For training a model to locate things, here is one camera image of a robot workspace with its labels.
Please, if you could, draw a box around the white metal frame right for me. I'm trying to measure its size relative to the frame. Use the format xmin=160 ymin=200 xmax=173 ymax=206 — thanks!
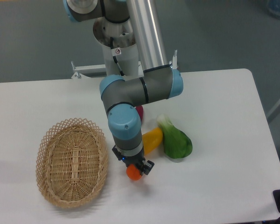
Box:
xmin=169 ymin=50 xmax=179 ymax=70

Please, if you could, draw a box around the green toy bok choy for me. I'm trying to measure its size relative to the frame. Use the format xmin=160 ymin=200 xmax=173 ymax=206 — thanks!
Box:
xmin=156 ymin=114 xmax=193 ymax=159

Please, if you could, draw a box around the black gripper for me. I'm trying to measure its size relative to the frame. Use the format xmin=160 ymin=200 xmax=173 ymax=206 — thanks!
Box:
xmin=112 ymin=146 xmax=154 ymax=175

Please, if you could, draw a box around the white metal frame left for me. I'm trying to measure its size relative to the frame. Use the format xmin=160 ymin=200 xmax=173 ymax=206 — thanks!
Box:
xmin=71 ymin=61 xmax=106 ymax=79

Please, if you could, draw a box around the white metal frame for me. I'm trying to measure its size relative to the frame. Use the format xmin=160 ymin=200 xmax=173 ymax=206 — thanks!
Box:
xmin=169 ymin=50 xmax=179 ymax=70
xmin=71 ymin=61 xmax=106 ymax=79

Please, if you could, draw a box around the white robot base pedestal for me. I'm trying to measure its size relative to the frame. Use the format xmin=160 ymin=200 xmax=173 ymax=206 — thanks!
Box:
xmin=93 ymin=17 xmax=143 ymax=79

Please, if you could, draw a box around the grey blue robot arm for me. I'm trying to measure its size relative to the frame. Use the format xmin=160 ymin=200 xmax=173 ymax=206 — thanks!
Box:
xmin=63 ymin=0 xmax=183 ymax=175

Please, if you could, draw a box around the orange toy fruit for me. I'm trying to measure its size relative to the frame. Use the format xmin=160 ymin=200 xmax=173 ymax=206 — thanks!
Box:
xmin=126 ymin=164 xmax=142 ymax=181

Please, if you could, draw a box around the red toy fruit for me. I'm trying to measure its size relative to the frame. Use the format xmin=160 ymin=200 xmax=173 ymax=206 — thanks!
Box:
xmin=135 ymin=105 xmax=144 ymax=122

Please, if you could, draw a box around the yellow toy pepper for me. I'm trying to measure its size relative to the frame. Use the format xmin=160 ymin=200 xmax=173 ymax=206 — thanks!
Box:
xmin=142 ymin=127 xmax=163 ymax=155

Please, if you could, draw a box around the woven wicker basket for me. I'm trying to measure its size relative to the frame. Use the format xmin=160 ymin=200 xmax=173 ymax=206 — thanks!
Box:
xmin=36 ymin=118 xmax=108 ymax=209

